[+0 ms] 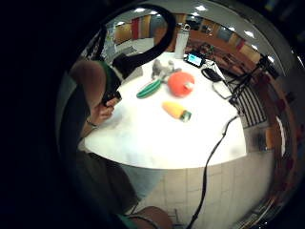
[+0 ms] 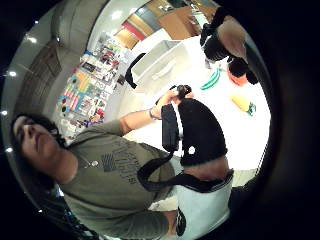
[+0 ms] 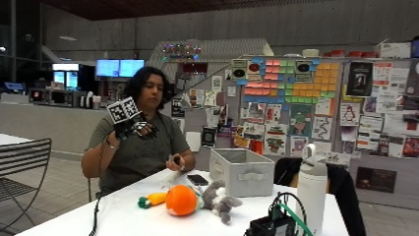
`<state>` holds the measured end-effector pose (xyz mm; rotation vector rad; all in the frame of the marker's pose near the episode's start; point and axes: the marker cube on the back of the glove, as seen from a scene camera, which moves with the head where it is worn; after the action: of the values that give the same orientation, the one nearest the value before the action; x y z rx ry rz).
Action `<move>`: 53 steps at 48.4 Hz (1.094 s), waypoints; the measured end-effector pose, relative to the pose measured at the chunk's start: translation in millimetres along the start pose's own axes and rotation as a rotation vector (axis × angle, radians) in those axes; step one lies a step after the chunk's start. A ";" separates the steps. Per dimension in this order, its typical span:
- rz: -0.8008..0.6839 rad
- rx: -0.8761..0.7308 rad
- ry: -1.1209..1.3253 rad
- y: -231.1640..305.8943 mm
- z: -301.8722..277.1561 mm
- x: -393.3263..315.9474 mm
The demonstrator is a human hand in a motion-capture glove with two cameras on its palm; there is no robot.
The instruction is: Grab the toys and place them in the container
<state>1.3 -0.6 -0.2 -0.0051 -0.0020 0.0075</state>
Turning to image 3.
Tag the penguin poster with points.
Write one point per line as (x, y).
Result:
(349, 114)

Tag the white marker cube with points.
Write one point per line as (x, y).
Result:
(123, 110)

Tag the black smartphone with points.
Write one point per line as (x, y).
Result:
(197, 179)

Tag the black counter appliance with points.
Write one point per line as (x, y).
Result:
(56, 97)

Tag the white water bottle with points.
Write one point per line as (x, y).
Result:
(312, 190)

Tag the lit drinks fridge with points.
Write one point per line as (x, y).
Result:
(67, 77)

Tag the the person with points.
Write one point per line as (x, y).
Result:
(140, 147)

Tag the black metal slatted chair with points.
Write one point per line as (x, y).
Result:
(24, 160)

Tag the grey plush animal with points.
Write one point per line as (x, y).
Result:
(218, 200)

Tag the yellow green plush corn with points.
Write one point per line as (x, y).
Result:
(153, 199)

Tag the grey service counter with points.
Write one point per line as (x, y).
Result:
(48, 128)

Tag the board of paper posters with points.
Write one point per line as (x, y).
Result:
(371, 124)

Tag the grey fabric storage box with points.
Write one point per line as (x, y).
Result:
(244, 173)

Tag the white cardboard box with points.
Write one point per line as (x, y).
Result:
(395, 50)

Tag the wall of coloured sticky notes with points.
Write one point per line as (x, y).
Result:
(301, 83)

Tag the grey staircase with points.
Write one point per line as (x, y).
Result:
(218, 52)

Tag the blue wall monitor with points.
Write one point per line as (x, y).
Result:
(132, 67)
(107, 68)

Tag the black electronics box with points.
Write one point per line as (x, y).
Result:
(268, 226)

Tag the white round container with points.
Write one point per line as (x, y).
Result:
(310, 52)

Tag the black poster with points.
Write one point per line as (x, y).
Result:
(359, 78)

